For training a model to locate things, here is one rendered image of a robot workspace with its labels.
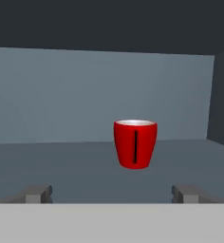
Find red mug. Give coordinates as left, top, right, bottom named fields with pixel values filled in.
left=113, top=119, right=159, bottom=170

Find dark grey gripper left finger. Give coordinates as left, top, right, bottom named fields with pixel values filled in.
left=0, top=183, right=53, bottom=204

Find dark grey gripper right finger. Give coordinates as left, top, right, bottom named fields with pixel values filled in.
left=171, top=183, right=224, bottom=204

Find grey cabinet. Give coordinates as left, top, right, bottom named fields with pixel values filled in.
left=0, top=0, right=224, bottom=204

